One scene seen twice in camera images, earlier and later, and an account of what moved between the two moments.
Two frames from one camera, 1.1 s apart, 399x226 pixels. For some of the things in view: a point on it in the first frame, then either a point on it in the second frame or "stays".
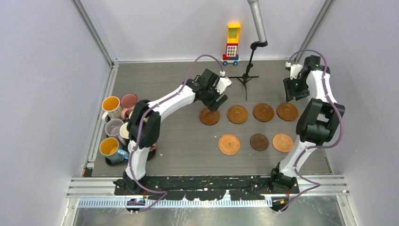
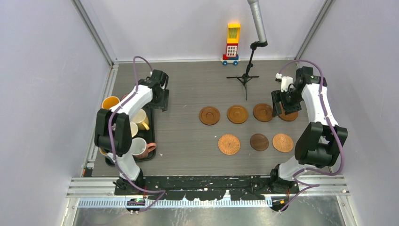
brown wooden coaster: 282,142 stays
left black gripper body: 211,95 to 160,102
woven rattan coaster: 228,144 stays
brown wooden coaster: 208,117 stays
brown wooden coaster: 263,112 stays
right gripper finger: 288,84 to 276,98
